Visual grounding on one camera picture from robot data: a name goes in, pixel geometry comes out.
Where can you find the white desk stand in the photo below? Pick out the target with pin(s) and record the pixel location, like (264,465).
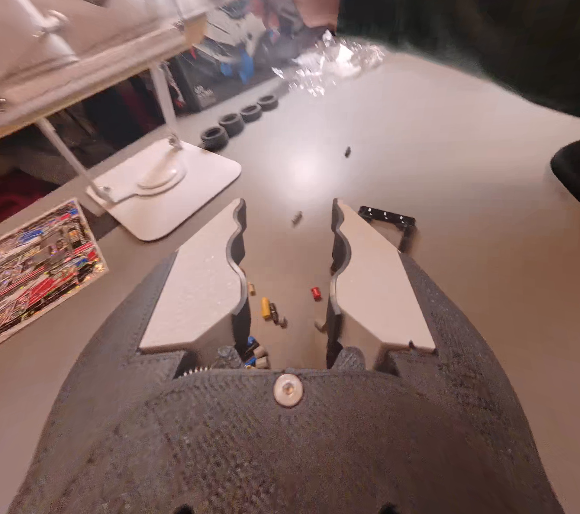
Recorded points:
(181,192)

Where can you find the clear plastic bag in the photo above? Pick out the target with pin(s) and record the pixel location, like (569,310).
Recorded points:
(330,60)

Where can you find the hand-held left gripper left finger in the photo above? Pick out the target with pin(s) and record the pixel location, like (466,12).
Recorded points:
(199,287)

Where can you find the red lego piece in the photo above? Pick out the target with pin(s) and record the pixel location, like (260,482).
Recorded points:
(316,293)

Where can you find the black rubber lego tire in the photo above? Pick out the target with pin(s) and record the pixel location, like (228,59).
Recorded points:
(232,124)
(214,138)
(268,102)
(251,113)

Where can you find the black rectangular lego frame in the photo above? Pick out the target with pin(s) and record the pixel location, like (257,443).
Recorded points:
(389,217)

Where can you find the light grey lego pin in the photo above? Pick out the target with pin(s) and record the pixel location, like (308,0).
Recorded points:
(297,218)

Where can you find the black lego connector piece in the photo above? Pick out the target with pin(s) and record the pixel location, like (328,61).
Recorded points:
(273,312)

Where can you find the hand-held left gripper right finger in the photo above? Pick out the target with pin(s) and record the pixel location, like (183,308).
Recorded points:
(380,296)

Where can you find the black rounded object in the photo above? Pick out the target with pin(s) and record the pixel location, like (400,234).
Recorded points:
(568,169)

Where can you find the pile of colourful lego pieces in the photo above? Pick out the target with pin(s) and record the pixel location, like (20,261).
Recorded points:
(256,353)

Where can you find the colourful sticker sheet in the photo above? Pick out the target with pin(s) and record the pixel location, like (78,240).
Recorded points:
(45,264)

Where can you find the black lego set box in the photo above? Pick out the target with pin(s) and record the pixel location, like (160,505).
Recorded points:
(204,79)

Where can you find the yellow lego piece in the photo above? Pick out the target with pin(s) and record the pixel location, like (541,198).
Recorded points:
(265,308)

